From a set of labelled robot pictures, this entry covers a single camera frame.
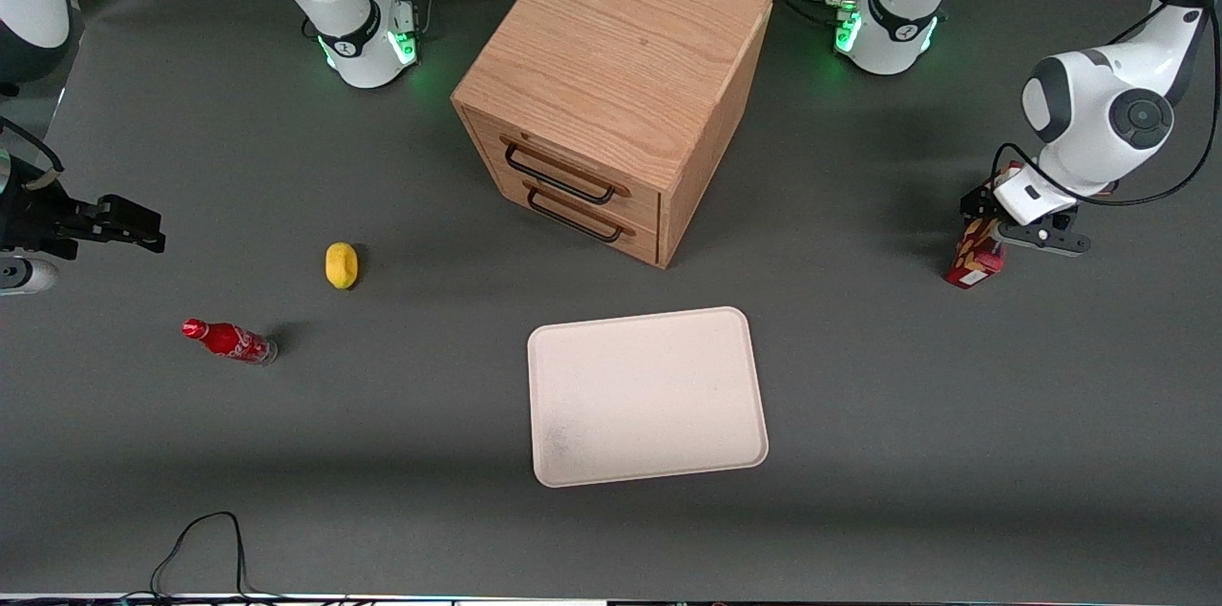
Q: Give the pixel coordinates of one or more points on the red cola bottle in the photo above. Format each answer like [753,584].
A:
[229,340]

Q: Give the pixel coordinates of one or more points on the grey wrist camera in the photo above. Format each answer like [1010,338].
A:
[24,276]
[1031,196]

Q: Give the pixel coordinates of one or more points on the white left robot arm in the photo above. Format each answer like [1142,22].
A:
[1088,100]

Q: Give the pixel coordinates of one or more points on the beige plastic tray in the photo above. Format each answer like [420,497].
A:
[649,396]

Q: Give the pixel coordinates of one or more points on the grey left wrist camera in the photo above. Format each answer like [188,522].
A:
[1031,196]

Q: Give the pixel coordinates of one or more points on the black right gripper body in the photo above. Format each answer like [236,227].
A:
[36,217]

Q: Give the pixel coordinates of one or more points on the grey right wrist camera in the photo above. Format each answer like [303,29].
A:
[24,276]

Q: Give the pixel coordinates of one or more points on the yellow lemon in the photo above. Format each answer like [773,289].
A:
[341,265]

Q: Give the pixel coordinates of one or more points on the wooden drawer front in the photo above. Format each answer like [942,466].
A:
[501,182]
[487,135]

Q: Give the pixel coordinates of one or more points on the red cookie box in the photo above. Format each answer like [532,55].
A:
[974,262]

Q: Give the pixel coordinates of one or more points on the wooden drawer cabinet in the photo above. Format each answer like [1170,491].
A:
[621,52]

